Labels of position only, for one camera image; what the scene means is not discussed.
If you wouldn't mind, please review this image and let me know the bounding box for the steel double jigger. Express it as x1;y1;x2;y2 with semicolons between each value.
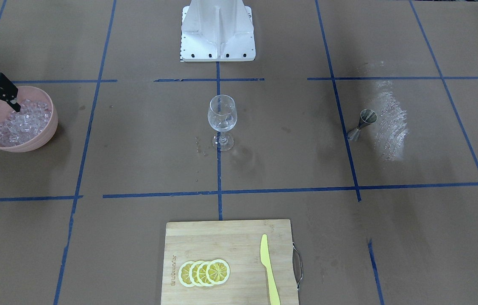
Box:
346;109;377;141

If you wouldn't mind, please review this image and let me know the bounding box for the pink bowl of ice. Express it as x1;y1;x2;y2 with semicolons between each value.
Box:
0;86;58;153

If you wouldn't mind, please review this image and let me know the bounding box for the clear wine glass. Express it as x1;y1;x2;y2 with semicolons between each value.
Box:
207;94;238;151

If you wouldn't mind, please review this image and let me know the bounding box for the wooden cutting board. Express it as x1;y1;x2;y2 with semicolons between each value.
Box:
160;219;299;305

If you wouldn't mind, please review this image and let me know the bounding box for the yellow plastic knife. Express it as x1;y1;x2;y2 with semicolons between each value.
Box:
260;234;281;305

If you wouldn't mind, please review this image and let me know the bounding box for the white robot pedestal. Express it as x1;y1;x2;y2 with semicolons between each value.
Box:
180;0;256;62

